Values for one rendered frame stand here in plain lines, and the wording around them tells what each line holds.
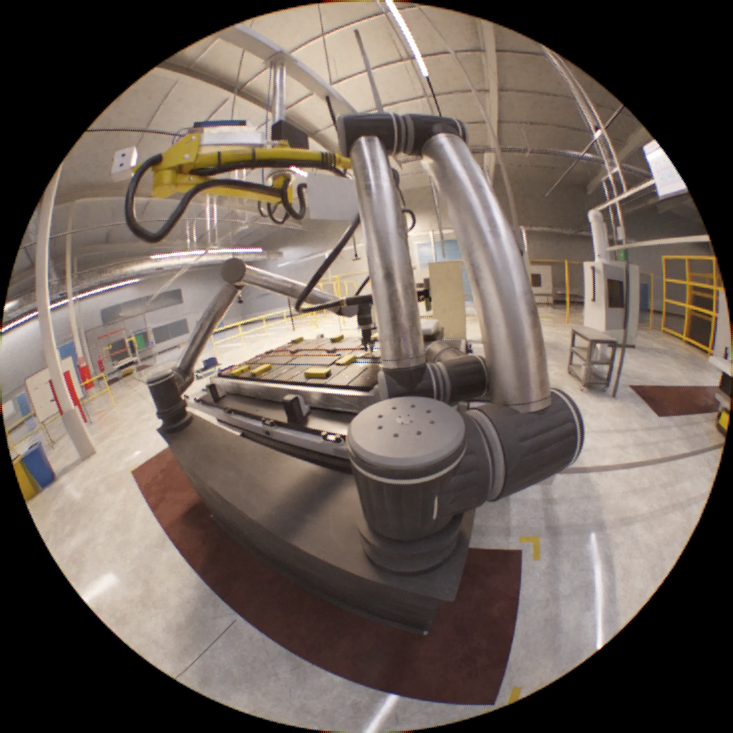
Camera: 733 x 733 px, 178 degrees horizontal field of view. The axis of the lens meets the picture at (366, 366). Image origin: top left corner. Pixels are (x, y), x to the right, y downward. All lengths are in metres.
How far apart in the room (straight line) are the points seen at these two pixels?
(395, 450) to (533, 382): 0.28
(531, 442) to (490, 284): 0.30
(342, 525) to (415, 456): 0.42
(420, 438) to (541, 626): 1.45
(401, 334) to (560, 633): 1.67
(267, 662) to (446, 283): 6.22
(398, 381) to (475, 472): 0.25
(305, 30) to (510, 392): 9.63
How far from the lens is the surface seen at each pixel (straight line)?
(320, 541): 0.67
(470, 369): 0.57
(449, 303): 5.71
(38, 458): 5.86
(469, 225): 0.53
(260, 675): 1.65
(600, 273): 3.24
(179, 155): 0.98
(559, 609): 1.68
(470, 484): 0.39
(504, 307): 0.46
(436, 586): 0.59
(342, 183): 1.14
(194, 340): 1.70
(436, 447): 0.33
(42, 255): 5.90
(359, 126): 0.72
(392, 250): 0.52
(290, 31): 9.58
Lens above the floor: 1.47
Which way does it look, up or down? 19 degrees down
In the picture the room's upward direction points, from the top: 8 degrees counter-clockwise
